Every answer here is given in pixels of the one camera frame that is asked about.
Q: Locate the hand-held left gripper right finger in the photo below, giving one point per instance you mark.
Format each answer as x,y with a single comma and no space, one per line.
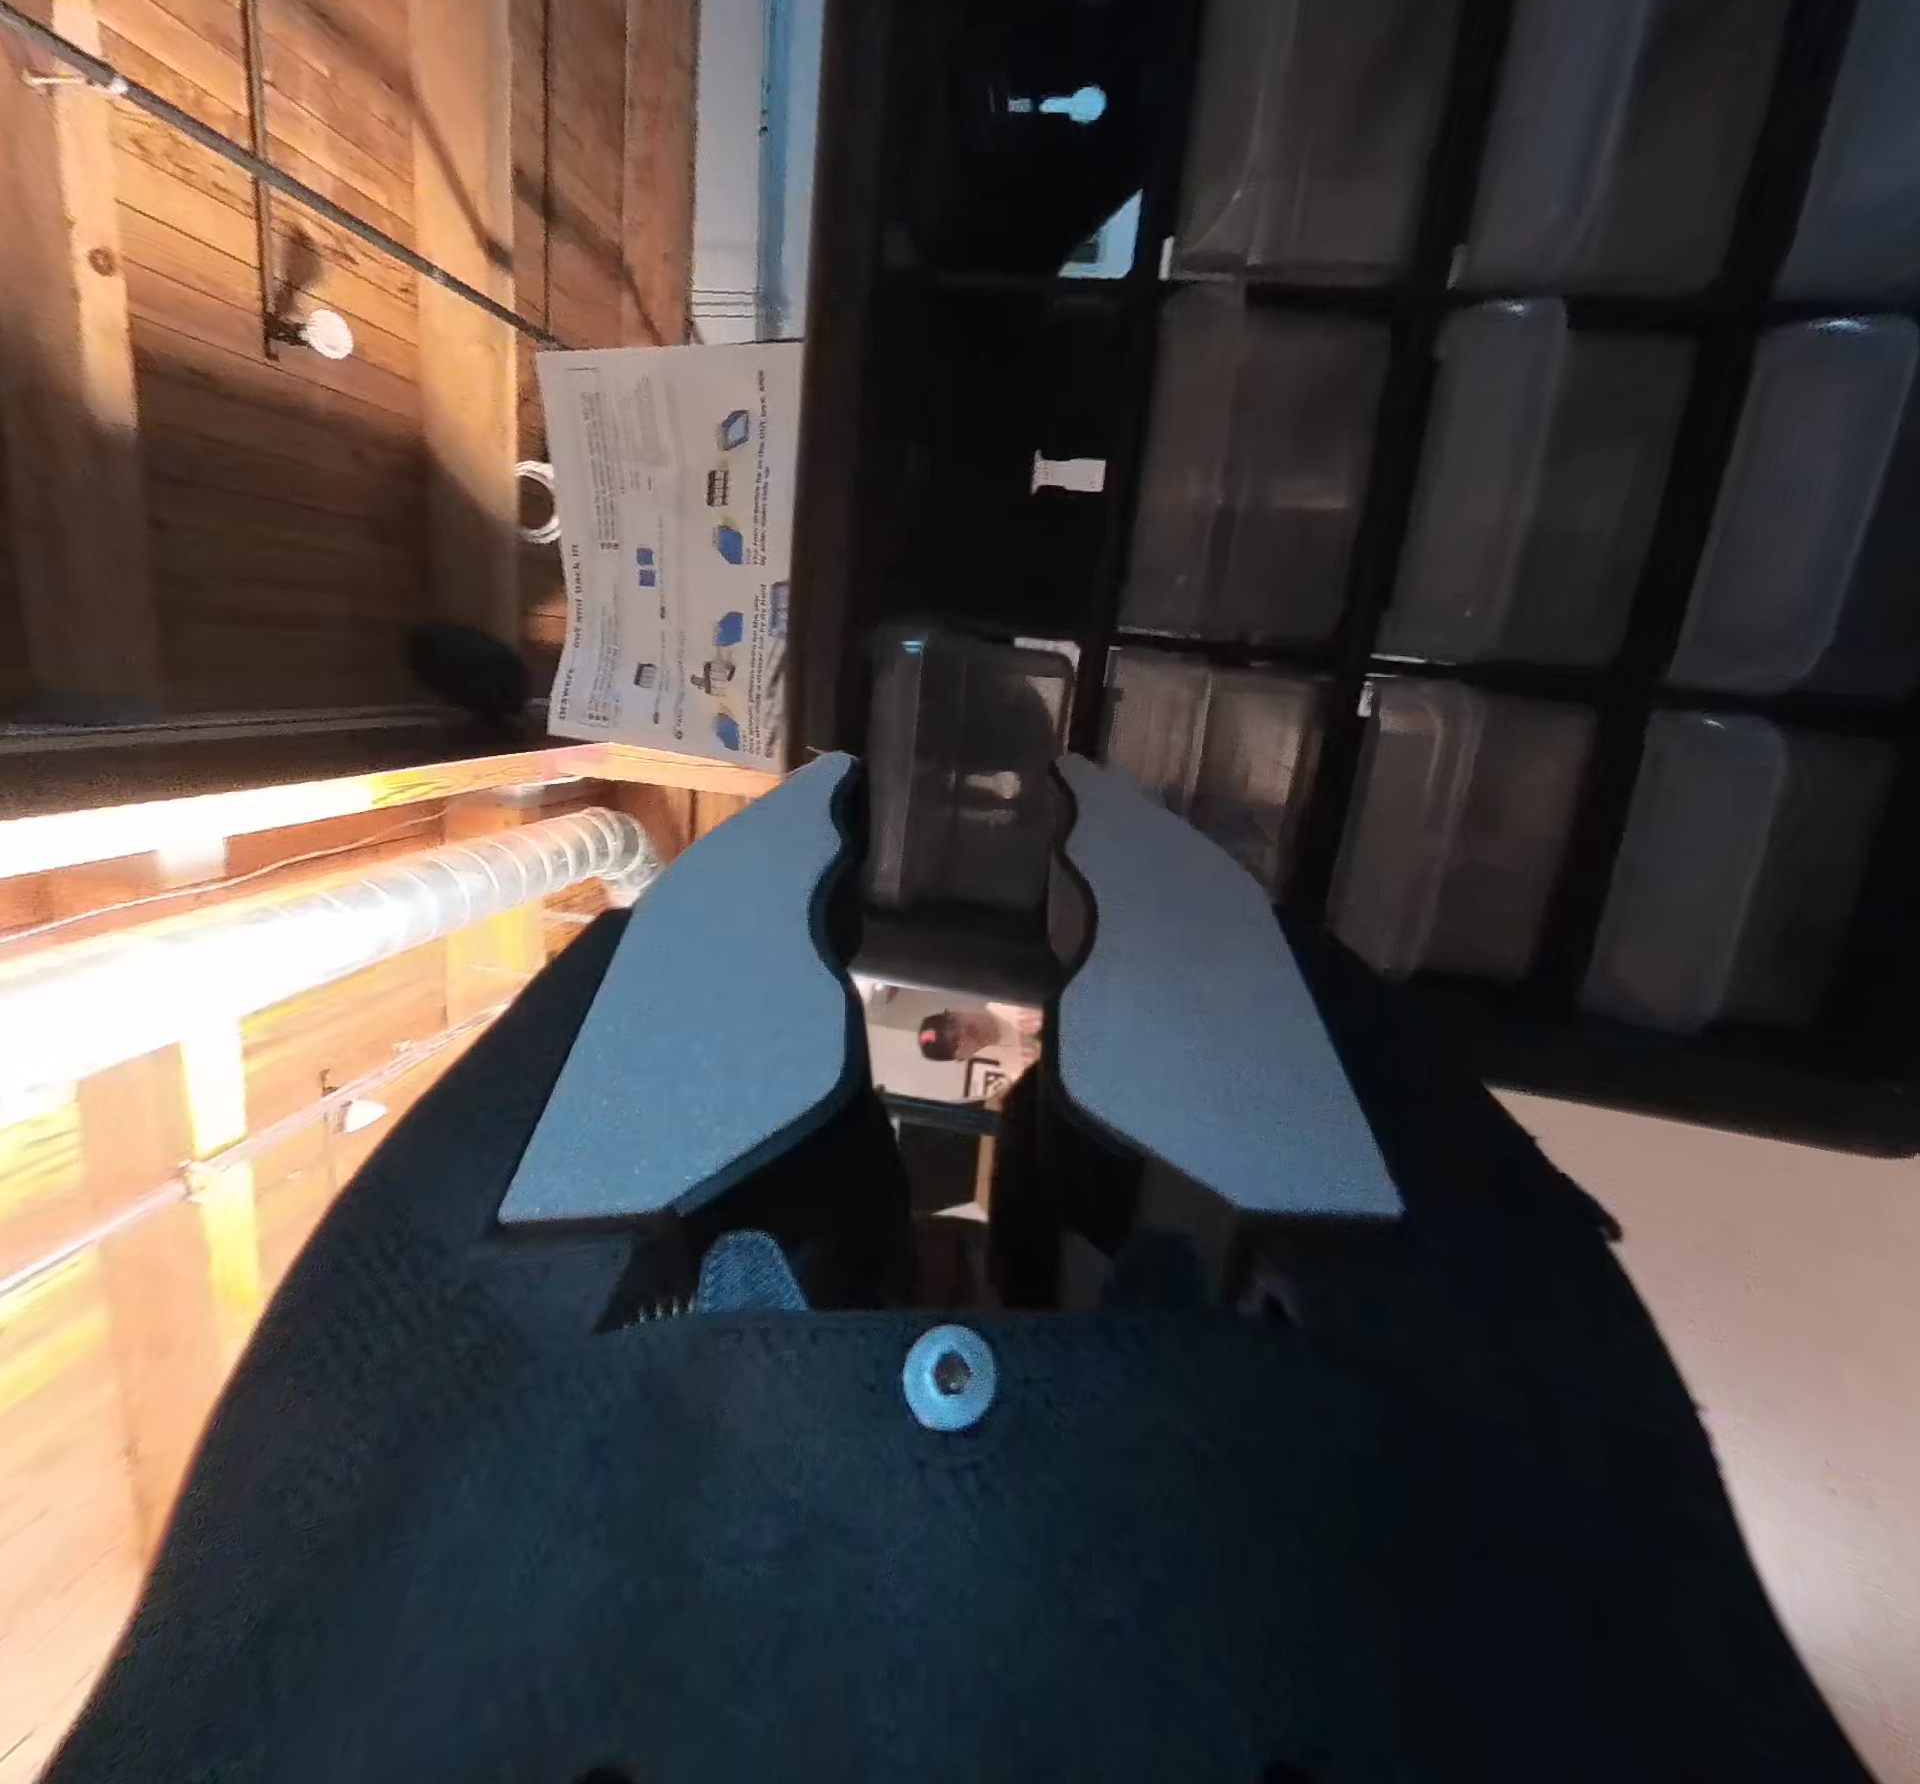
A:
1200,1035

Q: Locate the black ceiling conduit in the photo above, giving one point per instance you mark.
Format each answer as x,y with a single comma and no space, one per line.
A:
224,142

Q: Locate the black drawer cabinet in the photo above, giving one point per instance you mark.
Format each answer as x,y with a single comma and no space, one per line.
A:
841,314

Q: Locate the clear plastic drawer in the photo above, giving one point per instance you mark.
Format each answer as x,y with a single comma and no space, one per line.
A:
961,719

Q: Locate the white ceiling lamp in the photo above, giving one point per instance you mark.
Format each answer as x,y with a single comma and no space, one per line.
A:
323,334

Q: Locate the white instruction sheet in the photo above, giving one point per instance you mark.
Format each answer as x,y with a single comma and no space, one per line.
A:
674,465

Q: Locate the silver ceiling duct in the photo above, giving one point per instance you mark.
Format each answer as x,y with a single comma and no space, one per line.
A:
301,929

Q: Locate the set of clear drawers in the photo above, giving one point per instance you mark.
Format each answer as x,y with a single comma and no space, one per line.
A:
1274,465

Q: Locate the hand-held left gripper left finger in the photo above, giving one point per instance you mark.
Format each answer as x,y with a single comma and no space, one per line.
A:
704,1005

